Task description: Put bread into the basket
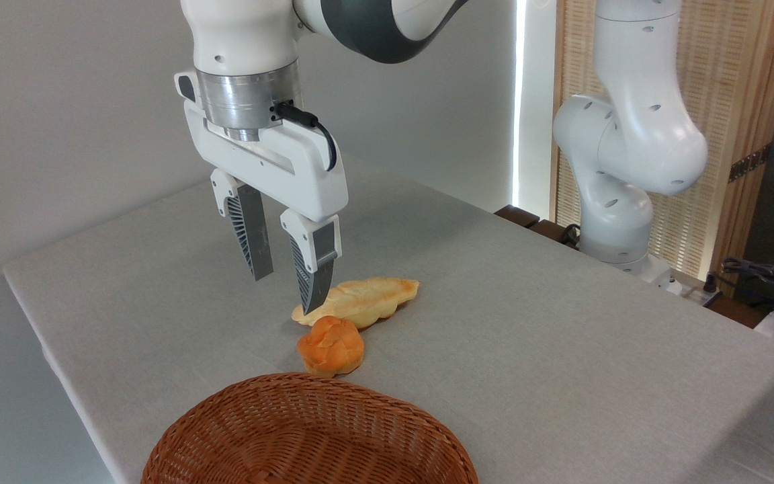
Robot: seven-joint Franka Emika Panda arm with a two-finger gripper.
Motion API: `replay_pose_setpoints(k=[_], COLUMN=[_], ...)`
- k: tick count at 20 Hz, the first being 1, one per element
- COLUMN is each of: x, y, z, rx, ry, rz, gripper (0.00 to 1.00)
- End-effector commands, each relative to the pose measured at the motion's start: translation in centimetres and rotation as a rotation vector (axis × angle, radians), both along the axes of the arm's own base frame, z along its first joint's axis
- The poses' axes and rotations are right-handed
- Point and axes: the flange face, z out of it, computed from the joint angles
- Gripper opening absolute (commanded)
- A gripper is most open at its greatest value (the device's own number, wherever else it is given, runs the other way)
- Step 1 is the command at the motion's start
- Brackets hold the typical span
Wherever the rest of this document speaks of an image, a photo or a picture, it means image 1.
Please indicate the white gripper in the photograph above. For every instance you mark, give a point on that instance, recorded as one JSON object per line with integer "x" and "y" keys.
{"x": 273, "y": 158}

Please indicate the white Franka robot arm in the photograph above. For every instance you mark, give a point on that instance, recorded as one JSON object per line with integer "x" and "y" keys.
{"x": 635, "y": 128}

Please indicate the long pale bread loaf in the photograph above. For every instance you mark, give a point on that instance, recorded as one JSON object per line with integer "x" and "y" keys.
{"x": 367, "y": 300}

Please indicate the round orange bread roll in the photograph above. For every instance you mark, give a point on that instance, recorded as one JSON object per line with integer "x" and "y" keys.
{"x": 330, "y": 346}

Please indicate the brown wicker basket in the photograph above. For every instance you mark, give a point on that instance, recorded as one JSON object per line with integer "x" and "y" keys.
{"x": 306, "y": 433}

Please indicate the grey tablecloth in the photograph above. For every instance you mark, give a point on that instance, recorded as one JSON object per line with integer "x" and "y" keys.
{"x": 427, "y": 323}

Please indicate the dark wooden table edge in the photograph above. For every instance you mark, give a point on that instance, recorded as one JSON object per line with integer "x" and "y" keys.
{"x": 535, "y": 225}

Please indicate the wooden slatted screen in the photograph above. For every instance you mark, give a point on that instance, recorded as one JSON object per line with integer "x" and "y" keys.
{"x": 729, "y": 101}

